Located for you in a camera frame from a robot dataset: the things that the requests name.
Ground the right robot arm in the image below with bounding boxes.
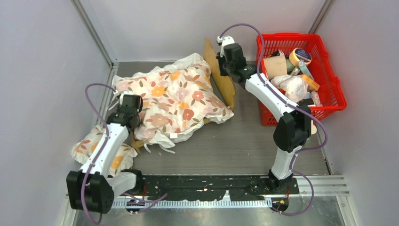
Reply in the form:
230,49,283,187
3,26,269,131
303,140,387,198
216,42,311,193

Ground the green bottle with beige cap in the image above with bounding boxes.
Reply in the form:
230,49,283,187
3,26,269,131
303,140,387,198
311,120,317,135

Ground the large floral cushion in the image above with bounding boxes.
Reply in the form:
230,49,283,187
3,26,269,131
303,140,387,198
112,52,234,153

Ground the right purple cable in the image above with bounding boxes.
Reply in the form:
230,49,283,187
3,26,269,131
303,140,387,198
218,23,329,217

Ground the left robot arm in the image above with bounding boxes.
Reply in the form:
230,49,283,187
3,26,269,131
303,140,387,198
66,94,144,214

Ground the white crumpled plastic bag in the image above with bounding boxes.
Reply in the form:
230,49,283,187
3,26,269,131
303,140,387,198
271,75,308,103

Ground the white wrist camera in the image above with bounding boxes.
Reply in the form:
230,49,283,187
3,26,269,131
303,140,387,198
216,35,235,57
119,90,134,106

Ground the yellow tape roll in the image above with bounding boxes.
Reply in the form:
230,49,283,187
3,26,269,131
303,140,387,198
288,48,312,67

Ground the red plastic basket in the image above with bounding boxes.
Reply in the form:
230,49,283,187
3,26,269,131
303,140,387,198
256,33,347,120

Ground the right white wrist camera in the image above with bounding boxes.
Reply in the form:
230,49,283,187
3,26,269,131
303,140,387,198
216,35,235,57

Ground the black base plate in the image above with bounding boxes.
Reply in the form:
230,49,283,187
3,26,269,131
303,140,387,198
126,175,299,202

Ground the small floral pillow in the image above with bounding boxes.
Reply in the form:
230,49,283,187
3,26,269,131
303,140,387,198
71,123,137,177

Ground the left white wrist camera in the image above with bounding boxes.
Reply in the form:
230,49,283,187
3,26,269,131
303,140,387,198
119,90,134,106

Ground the wooden pet bed frame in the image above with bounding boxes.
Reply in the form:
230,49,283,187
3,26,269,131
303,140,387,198
131,38,236,155

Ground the aluminium rail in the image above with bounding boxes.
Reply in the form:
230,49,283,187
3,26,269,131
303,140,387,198
65,178,350,210

